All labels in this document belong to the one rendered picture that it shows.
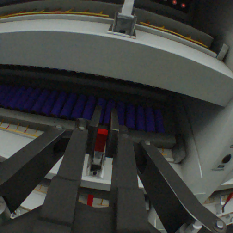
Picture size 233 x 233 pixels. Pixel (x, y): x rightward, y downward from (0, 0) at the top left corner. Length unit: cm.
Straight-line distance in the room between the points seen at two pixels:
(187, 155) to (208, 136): 6
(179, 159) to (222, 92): 14
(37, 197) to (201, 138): 40
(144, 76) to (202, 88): 7
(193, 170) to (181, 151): 4
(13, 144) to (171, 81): 26
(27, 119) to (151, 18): 25
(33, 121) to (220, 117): 30
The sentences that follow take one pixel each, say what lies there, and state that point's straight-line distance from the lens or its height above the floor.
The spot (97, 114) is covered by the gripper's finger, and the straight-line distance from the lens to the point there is 16.
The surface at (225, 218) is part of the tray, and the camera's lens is 90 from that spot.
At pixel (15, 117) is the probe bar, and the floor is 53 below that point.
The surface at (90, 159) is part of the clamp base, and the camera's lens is 22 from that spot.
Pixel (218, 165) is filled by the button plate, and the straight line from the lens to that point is 27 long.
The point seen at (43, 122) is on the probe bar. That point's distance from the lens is 26.
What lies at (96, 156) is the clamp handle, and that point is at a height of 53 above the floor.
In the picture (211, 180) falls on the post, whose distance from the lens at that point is 31.
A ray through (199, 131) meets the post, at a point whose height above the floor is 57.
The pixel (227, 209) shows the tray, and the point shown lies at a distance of 63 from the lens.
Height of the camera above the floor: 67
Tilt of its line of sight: 26 degrees down
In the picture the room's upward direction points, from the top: 13 degrees clockwise
